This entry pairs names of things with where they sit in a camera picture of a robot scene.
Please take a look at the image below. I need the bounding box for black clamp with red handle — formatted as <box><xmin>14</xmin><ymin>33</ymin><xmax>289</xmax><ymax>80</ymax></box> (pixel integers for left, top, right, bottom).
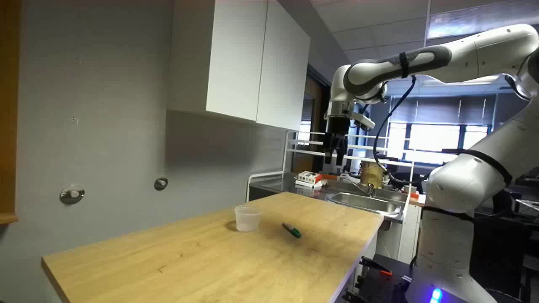
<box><xmin>343</xmin><ymin>254</ymin><xmax>415</xmax><ymax>303</ymax></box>

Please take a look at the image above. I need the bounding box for bright window with blinds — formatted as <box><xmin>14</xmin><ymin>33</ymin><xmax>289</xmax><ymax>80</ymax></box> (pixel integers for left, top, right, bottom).
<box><xmin>386</xmin><ymin>119</ymin><xmax>492</xmax><ymax>164</ymax></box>

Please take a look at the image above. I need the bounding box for white wall cabinet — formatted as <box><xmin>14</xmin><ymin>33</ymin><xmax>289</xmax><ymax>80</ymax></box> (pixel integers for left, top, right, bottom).
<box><xmin>167</xmin><ymin>0</ymin><xmax>312</xmax><ymax>132</ymax></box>

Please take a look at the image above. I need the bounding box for red and white box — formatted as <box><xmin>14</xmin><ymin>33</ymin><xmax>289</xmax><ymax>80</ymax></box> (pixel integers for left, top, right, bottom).
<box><xmin>295</xmin><ymin>169</ymin><xmax>329</xmax><ymax>190</ymax></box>

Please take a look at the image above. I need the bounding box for brown wooden frame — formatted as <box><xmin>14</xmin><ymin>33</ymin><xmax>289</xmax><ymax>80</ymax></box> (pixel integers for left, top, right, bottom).
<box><xmin>0</xmin><ymin>0</ymin><xmax>24</xmax><ymax>225</ymax></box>

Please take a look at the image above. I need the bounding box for large ceiling light panel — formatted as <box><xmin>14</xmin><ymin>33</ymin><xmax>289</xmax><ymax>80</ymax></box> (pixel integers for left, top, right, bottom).
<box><xmin>427</xmin><ymin>0</ymin><xmax>539</xmax><ymax>40</ymax></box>

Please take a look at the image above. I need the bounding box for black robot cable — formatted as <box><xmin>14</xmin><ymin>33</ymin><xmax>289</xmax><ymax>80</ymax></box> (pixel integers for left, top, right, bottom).
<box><xmin>373</xmin><ymin>73</ymin><xmax>418</xmax><ymax>186</ymax></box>

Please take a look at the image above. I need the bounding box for green capped marker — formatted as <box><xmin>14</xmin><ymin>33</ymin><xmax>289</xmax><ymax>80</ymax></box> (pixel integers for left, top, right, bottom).
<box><xmin>282</xmin><ymin>222</ymin><xmax>304</xmax><ymax>240</ymax></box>

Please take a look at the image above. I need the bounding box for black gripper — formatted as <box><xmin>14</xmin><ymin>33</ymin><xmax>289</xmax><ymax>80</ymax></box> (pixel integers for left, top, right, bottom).
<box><xmin>326</xmin><ymin>114</ymin><xmax>354</xmax><ymax>171</ymax></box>

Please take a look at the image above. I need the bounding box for yellow sponge-like object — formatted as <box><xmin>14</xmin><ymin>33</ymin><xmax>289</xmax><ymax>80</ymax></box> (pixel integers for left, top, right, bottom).
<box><xmin>359</xmin><ymin>161</ymin><xmax>390</xmax><ymax>190</ymax></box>

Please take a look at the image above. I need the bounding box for white metal rack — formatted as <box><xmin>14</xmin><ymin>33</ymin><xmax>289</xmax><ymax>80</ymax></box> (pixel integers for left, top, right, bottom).
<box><xmin>284</xmin><ymin>129</ymin><xmax>418</xmax><ymax>188</ymax></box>

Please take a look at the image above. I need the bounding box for white small cup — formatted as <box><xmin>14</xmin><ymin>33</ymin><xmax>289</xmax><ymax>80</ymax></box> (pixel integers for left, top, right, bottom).
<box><xmin>233</xmin><ymin>203</ymin><xmax>263</xmax><ymax>232</ymax></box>

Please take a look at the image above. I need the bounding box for stainless steel sink counter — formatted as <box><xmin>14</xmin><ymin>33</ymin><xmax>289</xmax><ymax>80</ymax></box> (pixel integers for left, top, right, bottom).
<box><xmin>250</xmin><ymin>169</ymin><xmax>410</xmax><ymax>222</ymax></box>

